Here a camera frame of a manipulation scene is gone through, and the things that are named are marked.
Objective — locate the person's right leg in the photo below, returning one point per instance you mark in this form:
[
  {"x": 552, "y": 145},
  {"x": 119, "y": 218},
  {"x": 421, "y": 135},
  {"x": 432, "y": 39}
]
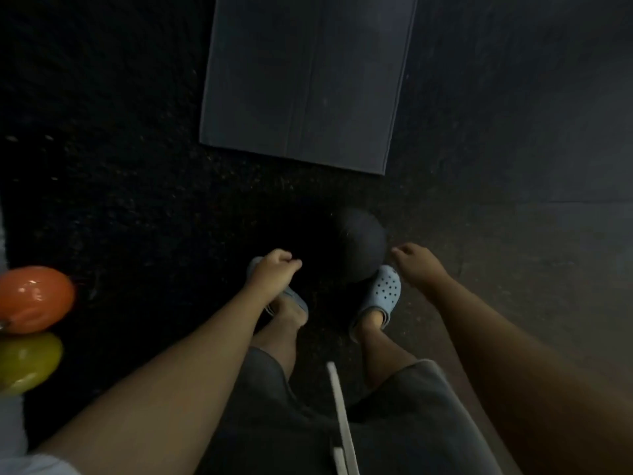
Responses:
[{"x": 383, "y": 348}]

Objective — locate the person's right forearm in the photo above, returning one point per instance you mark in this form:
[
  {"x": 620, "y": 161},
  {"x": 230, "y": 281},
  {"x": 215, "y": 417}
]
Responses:
[{"x": 534, "y": 380}]

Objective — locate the grey floor mat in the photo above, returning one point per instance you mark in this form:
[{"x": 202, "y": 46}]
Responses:
[{"x": 306, "y": 79}]

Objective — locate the person's leg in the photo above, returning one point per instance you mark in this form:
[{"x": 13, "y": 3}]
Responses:
[
  {"x": 383, "y": 348},
  {"x": 284, "y": 336}
]

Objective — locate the person's left forearm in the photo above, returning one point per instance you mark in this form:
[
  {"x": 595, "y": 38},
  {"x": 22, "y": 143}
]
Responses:
[{"x": 158, "y": 405}]

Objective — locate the small yellow kettlebell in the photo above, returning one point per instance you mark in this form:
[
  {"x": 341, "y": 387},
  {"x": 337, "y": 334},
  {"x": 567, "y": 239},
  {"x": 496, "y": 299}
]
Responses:
[{"x": 27, "y": 361}]

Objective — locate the person's grey shorts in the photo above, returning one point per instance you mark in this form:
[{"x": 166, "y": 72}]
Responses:
[{"x": 277, "y": 425}]

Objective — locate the person's left hand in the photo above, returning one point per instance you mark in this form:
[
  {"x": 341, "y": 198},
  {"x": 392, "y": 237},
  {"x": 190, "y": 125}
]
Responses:
[{"x": 274, "y": 274}]

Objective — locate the person's pale shirt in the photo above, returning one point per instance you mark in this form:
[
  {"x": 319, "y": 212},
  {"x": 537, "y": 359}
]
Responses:
[{"x": 44, "y": 466}]

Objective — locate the person's right clog shoe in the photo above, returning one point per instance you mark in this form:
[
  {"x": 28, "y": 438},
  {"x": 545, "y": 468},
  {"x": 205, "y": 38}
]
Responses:
[{"x": 381, "y": 291}]

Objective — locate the small orange kettlebell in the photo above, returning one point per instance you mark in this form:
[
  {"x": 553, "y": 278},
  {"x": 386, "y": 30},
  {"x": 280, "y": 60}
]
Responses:
[{"x": 34, "y": 299}]

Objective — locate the person's left leg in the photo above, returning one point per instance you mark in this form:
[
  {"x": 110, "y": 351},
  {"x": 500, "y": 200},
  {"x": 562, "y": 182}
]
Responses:
[{"x": 284, "y": 336}]

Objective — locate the person's left clog shoe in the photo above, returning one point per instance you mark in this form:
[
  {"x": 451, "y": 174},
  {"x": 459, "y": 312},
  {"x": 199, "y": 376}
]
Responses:
[{"x": 295, "y": 300}]

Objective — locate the person's right hand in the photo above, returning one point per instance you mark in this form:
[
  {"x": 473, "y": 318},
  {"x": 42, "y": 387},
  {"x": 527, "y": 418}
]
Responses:
[{"x": 419, "y": 266}]

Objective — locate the small black slam ball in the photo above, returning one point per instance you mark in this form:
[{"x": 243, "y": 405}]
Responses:
[{"x": 356, "y": 244}]

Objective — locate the person's clog shoe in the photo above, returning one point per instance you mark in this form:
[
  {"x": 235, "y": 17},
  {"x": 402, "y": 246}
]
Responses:
[
  {"x": 295, "y": 300},
  {"x": 381, "y": 291}
]

